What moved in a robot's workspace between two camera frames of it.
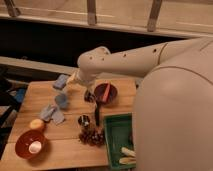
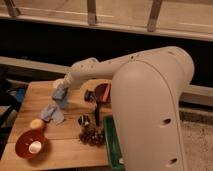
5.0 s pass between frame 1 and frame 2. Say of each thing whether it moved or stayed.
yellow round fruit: stayed
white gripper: moved
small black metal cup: stayed
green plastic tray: stayed
